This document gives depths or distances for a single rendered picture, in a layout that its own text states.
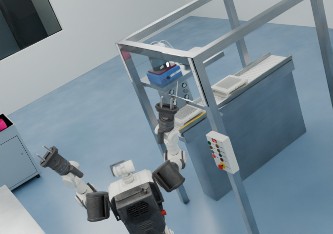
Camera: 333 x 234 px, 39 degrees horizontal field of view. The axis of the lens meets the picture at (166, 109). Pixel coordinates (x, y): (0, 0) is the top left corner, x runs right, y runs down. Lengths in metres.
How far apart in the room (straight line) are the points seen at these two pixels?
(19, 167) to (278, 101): 3.08
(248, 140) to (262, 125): 0.20
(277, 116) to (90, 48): 4.96
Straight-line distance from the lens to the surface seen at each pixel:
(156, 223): 2.57
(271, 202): 4.07
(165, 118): 2.55
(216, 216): 4.10
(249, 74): 4.32
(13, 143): 5.65
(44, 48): 8.40
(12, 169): 5.75
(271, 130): 4.45
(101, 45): 8.78
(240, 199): 3.36
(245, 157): 4.30
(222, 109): 3.93
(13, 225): 3.59
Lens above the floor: 2.61
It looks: 25 degrees down
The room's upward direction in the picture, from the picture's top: 21 degrees counter-clockwise
